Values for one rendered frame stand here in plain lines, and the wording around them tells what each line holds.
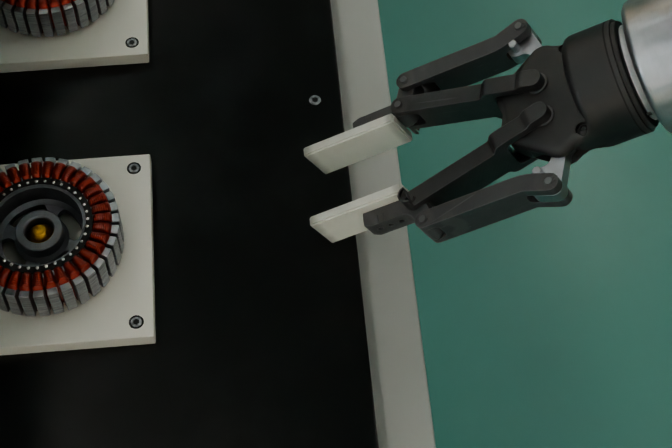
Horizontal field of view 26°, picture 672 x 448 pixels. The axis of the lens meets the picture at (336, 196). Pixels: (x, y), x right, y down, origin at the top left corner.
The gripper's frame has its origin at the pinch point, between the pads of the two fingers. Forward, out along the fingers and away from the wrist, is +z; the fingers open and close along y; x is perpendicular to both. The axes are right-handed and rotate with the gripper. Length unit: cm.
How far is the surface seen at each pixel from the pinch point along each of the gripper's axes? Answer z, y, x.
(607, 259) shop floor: 9, 38, -92
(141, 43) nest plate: 16.0, 17.7, 2.3
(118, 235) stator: 15.9, -1.1, 5.5
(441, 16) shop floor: 24, 81, -83
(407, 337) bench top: 2.2, -7.4, -9.7
